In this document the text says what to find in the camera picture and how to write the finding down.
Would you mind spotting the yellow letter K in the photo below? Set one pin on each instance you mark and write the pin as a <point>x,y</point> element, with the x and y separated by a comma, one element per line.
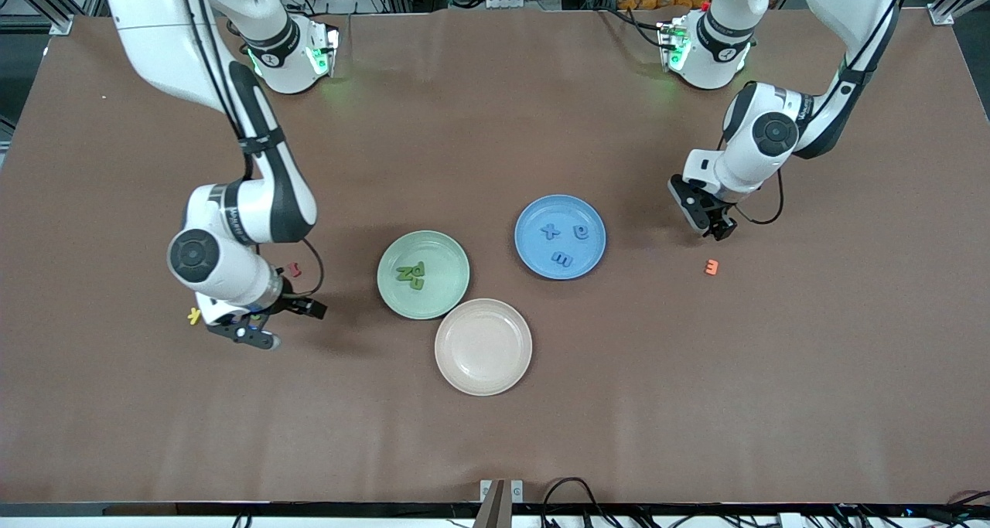
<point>193,316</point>

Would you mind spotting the green letter P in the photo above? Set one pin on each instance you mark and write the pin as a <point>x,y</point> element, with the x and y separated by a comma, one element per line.
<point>422,269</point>

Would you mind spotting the light green plate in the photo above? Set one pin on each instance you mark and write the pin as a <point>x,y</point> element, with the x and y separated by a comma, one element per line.
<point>445,300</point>

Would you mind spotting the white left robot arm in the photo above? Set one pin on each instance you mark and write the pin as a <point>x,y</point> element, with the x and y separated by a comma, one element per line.
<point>742,165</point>

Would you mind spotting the blue letter A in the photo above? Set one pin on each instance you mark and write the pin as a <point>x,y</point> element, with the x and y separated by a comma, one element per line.
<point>575,235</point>

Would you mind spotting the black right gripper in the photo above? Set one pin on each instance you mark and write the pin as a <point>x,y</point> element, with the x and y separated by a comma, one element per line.
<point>291,303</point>

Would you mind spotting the orange letter E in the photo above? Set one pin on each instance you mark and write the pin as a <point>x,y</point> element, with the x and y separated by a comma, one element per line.
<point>716,267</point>

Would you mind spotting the green letter N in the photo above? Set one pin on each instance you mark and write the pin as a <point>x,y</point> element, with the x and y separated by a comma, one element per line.
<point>404,274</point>

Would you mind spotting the blue plate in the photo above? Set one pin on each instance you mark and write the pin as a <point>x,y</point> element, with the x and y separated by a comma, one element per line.
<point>595,257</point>

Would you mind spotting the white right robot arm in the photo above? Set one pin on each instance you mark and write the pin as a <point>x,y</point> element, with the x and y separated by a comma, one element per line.
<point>224,269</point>

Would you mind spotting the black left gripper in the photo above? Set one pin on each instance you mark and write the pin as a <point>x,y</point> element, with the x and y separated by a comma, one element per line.
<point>723,226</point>

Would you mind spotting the pale pink plate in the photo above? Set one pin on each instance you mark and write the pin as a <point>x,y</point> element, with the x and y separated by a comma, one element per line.
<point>483,347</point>

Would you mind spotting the white power strip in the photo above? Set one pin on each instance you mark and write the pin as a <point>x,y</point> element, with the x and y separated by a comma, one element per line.
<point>514,3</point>

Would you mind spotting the blue letter E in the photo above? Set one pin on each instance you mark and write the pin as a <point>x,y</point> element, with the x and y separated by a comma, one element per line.
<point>569,260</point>

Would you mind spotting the small metal bracket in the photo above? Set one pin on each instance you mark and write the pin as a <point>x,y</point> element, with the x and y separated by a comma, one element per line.
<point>495,505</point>

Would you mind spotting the blue letter X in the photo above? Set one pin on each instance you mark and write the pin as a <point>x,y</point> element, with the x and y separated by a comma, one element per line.
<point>551,232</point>

